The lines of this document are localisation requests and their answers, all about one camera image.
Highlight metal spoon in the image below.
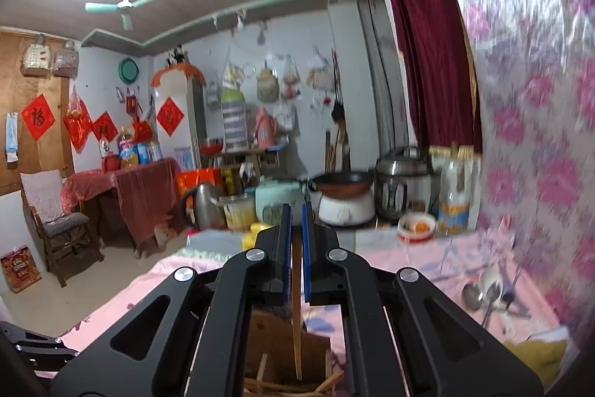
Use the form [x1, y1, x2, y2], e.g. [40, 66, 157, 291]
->
[461, 283, 484, 311]
[481, 281, 502, 328]

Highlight dark wok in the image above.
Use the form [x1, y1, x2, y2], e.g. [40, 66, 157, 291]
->
[308, 170, 375, 199]

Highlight blue and white packet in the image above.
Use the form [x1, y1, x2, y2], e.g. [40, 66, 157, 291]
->
[4, 112, 20, 163]

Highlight set of wooden chopsticks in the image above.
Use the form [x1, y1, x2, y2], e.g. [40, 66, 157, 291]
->
[244, 350, 345, 395]

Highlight stacked steamer with green lid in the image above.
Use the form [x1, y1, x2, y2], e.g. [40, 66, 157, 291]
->
[221, 86, 247, 152]

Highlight table with red cloth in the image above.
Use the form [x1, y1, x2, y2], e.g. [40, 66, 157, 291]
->
[62, 157, 182, 258]

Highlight red diamond paper decoration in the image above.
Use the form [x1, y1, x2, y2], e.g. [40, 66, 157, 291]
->
[155, 97, 185, 137]
[91, 111, 119, 142]
[21, 94, 55, 142]

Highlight long single wooden chopstick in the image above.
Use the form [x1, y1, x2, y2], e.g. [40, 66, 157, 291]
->
[290, 234, 304, 381]

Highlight clear plastic oil bottle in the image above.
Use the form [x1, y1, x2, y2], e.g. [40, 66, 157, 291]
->
[437, 143, 472, 235]

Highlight green plastic basin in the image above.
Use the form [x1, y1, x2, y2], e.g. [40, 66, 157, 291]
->
[118, 57, 140, 84]

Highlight pink deer print bedsheet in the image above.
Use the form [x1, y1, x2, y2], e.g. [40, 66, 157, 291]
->
[58, 234, 572, 397]

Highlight floral plastic sheet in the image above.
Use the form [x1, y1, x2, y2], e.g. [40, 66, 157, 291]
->
[418, 0, 595, 333]

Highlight slatted wooden chopstick holder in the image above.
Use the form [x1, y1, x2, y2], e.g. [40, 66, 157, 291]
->
[244, 308, 347, 397]

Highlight yellow cooking oil bottle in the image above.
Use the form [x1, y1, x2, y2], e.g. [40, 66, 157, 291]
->
[117, 126, 140, 169]

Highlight steel electric kettle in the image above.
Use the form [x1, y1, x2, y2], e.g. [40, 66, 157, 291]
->
[180, 182, 228, 231]

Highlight white printed hanging bag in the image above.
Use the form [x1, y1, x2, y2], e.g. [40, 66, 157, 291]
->
[272, 102, 295, 132]

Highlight pink thermos flask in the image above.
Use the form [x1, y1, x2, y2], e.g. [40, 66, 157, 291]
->
[253, 108, 278, 149]

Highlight pale green rice cooker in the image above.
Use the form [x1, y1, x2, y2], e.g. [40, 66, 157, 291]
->
[255, 179, 310, 225]

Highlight steel pressure cooker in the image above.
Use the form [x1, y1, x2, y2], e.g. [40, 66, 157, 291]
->
[374, 146, 440, 221]

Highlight white hanging basket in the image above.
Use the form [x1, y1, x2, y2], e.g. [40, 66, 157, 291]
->
[21, 35, 51, 76]

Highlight red gift bag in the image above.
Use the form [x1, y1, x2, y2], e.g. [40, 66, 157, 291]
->
[176, 168, 224, 198]

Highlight white refrigerator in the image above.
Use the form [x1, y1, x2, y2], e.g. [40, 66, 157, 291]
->
[153, 69, 208, 175]

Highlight wooden chair with cushions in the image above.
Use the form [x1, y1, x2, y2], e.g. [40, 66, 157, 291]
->
[19, 169, 105, 288]

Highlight yellow hanging wall bag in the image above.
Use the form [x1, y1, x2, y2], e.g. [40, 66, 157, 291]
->
[255, 61, 280, 102]

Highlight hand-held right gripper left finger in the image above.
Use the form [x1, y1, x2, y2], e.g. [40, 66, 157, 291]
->
[50, 202, 293, 397]

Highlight green ceiling fan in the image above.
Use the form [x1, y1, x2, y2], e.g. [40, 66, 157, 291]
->
[85, 0, 164, 31]

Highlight red printed cardboard box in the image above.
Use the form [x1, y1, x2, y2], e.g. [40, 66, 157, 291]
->
[0, 245, 42, 294]

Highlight red and white bowl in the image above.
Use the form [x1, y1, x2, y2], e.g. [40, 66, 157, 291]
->
[397, 211, 438, 244]

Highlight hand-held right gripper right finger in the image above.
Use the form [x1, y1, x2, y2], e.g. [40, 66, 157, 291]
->
[301, 201, 544, 397]

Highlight brown wooden door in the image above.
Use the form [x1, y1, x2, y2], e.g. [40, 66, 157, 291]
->
[0, 29, 77, 195]

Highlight dark red curtain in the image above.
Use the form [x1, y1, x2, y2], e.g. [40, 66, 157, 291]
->
[383, 0, 484, 153]

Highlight white enamel pot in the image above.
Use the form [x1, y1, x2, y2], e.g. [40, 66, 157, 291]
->
[221, 192, 257, 230]

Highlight olive plush toy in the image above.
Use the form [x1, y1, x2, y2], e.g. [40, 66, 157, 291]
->
[504, 339, 570, 386]

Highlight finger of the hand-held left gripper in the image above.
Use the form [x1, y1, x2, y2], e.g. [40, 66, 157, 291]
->
[0, 321, 80, 379]

